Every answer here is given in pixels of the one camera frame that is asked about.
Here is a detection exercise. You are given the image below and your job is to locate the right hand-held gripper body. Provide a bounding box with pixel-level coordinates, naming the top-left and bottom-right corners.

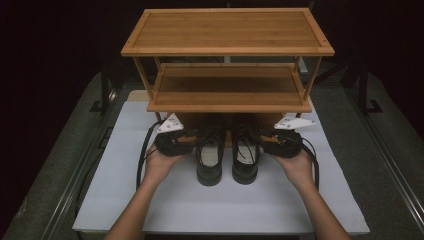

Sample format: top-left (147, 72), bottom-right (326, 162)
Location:
top-left (259, 115), bottom-right (316, 159)

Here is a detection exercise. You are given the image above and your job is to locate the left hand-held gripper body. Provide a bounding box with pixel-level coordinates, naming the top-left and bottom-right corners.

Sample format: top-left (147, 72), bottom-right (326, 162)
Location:
top-left (154, 112), bottom-right (201, 158)

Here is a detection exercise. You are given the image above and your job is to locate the black leather lace-up shoe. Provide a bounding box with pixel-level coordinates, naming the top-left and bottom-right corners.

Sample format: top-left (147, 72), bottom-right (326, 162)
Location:
top-left (231, 114), bottom-right (262, 185)
top-left (194, 114), bottom-right (226, 187)

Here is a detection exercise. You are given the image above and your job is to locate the wooden shoe rack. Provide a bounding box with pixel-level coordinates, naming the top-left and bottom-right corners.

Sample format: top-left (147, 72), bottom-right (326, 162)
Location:
top-left (120, 7), bottom-right (336, 148)

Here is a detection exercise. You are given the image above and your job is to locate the person's left hand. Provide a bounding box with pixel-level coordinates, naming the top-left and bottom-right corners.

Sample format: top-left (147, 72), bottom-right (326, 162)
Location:
top-left (143, 143), bottom-right (188, 189)

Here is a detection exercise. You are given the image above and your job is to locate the person's right hand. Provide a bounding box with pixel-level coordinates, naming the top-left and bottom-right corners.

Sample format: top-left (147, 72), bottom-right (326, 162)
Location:
top-left (271, 149), bottom-right (316, 192)

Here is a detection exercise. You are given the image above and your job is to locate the black metal stand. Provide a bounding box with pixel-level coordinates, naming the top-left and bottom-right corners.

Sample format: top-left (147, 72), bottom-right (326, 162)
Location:
top-left (89, 61), bottom-right (118, 117)
top-left (357, 64), bottom-right (385, 117)

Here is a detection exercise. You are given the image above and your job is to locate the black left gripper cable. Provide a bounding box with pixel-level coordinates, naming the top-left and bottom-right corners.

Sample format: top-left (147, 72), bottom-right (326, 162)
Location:
top-left (135, 119), bottom-right (165, 192)

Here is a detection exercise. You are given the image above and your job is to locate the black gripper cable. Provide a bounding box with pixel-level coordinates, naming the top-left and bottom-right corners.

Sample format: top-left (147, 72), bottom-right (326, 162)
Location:
top-left (298, 133), bottom-right (321, 192)
top-left (135, 119), bottom-right (165, 192)

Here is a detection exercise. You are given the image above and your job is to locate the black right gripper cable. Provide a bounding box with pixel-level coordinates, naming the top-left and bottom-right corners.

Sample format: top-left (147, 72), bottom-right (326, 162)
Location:
top-left (298, 133), bottom-right (321, 192)

